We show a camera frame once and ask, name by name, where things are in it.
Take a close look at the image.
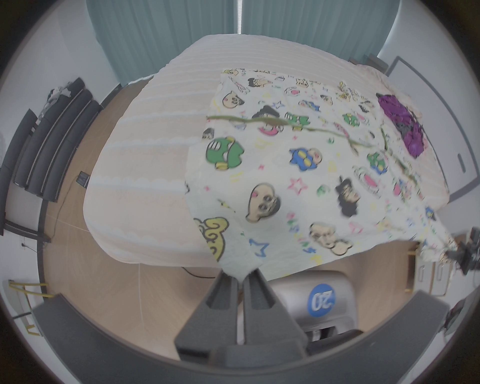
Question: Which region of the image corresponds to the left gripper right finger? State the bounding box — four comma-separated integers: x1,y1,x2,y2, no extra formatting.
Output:
243,268,310,361

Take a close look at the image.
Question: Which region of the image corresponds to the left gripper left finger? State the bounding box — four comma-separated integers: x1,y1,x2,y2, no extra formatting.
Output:
173,271,239,364

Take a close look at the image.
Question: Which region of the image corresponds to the white printed pyjama top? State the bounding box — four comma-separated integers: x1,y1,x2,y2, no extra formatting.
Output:
185,67,462,280

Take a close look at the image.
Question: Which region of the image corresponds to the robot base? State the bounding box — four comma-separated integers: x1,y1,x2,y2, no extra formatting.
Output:
268,270,359,343

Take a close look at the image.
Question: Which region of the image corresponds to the pile of clothes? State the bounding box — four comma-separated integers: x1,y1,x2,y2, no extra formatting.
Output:
376,93,426,158

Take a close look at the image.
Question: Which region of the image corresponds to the bed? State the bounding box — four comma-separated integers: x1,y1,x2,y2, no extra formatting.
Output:
82,34,471,280

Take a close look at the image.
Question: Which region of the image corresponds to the white chest of drawers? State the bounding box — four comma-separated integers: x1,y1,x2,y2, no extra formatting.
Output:
406,240,457,298

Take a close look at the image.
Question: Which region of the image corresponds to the grey bedside table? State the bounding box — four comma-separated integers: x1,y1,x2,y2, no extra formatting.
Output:
349,54,389,72

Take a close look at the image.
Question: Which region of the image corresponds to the black padded sofa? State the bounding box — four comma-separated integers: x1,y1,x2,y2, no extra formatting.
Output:
0,77,105,244

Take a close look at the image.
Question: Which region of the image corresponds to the blue-green curtain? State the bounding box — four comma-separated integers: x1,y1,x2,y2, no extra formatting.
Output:
86,0,241,85
242,0,398,62

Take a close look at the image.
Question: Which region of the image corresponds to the black cable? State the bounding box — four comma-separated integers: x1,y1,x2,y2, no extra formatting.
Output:
182,265,219,280

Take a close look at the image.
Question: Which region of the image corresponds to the yellow metal frame rack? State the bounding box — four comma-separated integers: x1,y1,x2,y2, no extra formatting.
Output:
7,279,49,338

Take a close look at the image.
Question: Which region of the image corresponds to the white cord bundle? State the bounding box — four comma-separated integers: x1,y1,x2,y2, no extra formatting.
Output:
41,86,73,118

